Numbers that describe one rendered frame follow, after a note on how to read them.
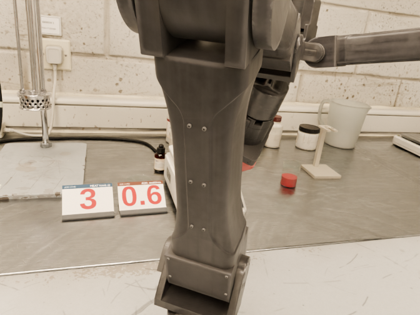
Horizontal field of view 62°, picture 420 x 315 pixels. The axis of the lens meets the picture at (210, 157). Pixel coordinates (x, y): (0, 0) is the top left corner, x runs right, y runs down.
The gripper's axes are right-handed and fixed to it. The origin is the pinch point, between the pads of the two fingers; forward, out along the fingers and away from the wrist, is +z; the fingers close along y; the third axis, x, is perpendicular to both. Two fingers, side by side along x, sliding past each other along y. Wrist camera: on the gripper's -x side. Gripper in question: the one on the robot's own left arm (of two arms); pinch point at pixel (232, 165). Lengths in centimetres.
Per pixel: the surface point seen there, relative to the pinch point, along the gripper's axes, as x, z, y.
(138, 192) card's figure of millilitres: -14.4, 11.6, 7.3
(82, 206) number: -21.3, 11.5, 15.5
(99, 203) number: -19.2, 11.6, 13.3
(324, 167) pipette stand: 21.7, 21.7, -32.2
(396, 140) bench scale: 47, 32, -72
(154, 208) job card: -10.0, 12.3, 8.5
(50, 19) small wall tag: -64, 12, -28
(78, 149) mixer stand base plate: -38.9, 27.9, -4.7
